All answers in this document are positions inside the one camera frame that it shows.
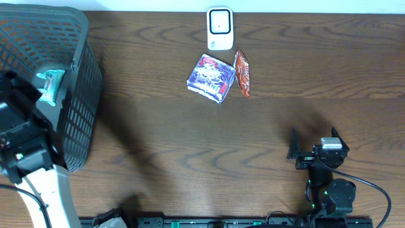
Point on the mint green wipes packet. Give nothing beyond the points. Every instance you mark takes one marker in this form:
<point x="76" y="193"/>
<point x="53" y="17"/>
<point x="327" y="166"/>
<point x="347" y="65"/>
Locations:
<point x="49" y="90"/>

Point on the purple noodle packet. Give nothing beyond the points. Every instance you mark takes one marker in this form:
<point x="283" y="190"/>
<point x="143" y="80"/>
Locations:
<point x="211" y="78"/>

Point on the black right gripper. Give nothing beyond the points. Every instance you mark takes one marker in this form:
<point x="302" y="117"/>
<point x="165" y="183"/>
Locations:
<point x="305" y="159"/>

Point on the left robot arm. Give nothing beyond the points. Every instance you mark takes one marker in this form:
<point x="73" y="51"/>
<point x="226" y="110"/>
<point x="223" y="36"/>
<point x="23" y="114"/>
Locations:
<point x="32" y="157"/>

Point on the grey plastic mesh basket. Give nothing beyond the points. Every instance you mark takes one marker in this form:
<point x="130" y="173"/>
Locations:
<point x="37" y="38"/>

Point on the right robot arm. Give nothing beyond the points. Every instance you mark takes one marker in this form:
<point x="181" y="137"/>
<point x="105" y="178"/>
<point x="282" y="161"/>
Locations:
<point x="330" y="199"/>

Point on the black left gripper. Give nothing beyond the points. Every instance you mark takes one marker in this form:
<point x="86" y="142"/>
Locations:
<point x="20" y="87"/>

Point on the red orange snack sachet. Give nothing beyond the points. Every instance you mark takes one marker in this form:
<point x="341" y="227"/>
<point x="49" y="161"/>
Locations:
<point x="241" y="66"/>

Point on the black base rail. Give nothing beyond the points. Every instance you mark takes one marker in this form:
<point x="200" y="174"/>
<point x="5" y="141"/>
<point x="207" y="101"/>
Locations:
<point x="159" y="222"/>

